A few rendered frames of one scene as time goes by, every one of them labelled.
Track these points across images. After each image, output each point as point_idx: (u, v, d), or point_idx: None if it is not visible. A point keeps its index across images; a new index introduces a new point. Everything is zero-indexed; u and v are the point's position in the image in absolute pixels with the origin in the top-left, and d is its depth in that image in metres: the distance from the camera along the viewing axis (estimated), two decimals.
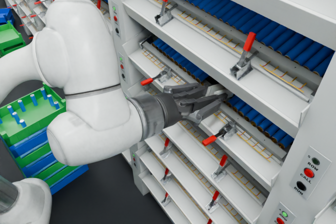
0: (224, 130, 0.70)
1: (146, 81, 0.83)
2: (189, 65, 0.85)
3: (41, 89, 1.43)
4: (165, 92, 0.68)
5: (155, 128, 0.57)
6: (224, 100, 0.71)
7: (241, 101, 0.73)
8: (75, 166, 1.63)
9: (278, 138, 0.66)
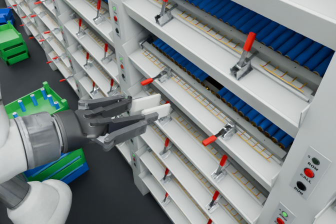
0: (224, 130, 0.70)
1: (146, 81, 0.83)
2: (189, 65, 0.85)
3: (41, 89, 1.43)
4: (100, 143, 0.53)
5: None
6: (138, 98, 0.64)
7: (241, 101, 0.73)
8: (75, 166, 1.63)
9: (278, 138, 0.66)
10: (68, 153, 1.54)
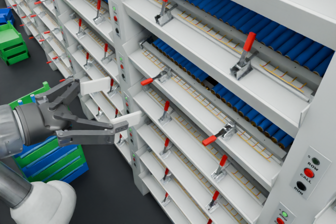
0: (224, 130, 0.70)
1: (146, 81, 0.83)
2: (189, 65, 0.85)
3: (213, 90, 0.78)
4: (39, 102, 0.57)
5: (7, 146, 0.48)
6: (124, 129, 0.57)
7: (241, 101, 0.73)
8: (75, 166, 1.63)
9: (278, 138, 0.66)
10: (68, 153, 1.54)
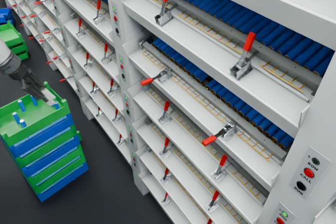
0: (224, 130, 0.70)
1: (146, 81, 0.83)
2: (189, 65, 0.85)
3: (213, 90, 0.78)
4: (27, 70, 1.27)
5: (7, 69, 1.14)
6: (45, 101, 1.30)
7: (241, 101, 0.73)
8: (75, 166, 1.63)
9: (278, 138, 0.66)
10: (68, 153, 1.54)
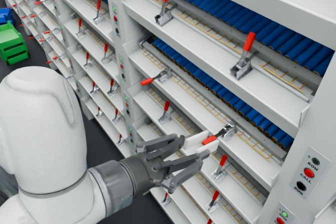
0: (224, 130, 0.70)
1: (146, 81, 0.83)
2: (189, 65, 0.85)
3: (213, 90, 0.78)
4: (138, 150, 0.61)
5: (121, 203, 0.51)
6: (207, 157, 0.64)
7: (241, 101, 0.73)
8: None
9: (278, 138, 0.66)
10: None
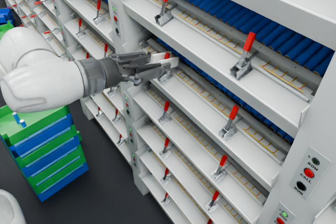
0: (226, 128, 0.70)
1: (168, 58, 0.83)
2: None
3: (217, 87, 0.79)
4: (112, 59, 0.78)
5: (96, 85, 0.68)
6: (168, 68, 0.81)
7: None
8: (75, 166, 1.63)
9: (283, 134, 0.66)
10: (68, 153, 1.54)
